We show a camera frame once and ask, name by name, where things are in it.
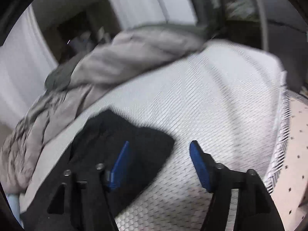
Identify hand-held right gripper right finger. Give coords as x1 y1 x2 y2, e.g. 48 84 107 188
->
189 140 285 231

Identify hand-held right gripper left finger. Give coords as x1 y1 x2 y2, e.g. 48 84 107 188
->
43 141 130 231

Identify light blue pillow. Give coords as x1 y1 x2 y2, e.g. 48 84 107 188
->
7 193 22 222

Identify white curtain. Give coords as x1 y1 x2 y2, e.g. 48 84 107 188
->
101 0 198 29

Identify white honeycomb mattress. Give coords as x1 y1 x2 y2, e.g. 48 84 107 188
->
19 38 290 231

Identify beige dotted bed sheet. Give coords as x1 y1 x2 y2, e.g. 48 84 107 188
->
265 93 308 231

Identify grey quilted duvet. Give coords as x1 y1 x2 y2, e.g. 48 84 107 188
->
0 23 207 194

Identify black pants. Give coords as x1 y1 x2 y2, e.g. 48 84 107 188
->
20 109 175 231

